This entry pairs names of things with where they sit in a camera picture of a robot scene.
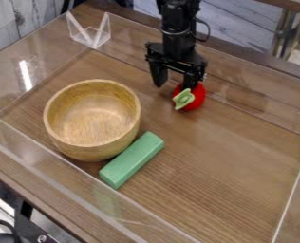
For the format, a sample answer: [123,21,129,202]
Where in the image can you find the black table frame bracket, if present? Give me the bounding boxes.
[14,200,59,243]

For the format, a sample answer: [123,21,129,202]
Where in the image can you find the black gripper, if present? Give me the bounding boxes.
[145,28,207,90]

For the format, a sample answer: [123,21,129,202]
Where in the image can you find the green rectangular block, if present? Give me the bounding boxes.
[99,132,165,189]

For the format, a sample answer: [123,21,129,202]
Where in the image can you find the clear acrylic tray wall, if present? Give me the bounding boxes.
[0,120,199,243]

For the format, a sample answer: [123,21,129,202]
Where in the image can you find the red plush fruit green stem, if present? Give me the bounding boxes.
[173,83,206,111]

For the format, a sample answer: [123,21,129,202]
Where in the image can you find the black cable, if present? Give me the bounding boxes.
[0,218,23,243]

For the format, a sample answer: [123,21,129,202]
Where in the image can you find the wooden bowl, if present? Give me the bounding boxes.
[43,79,141,162]

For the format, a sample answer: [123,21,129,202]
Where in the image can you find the metal table leg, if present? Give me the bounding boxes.
[273,9,300,60]

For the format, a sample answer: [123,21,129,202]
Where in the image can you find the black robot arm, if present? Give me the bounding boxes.
[145,0,209,90]

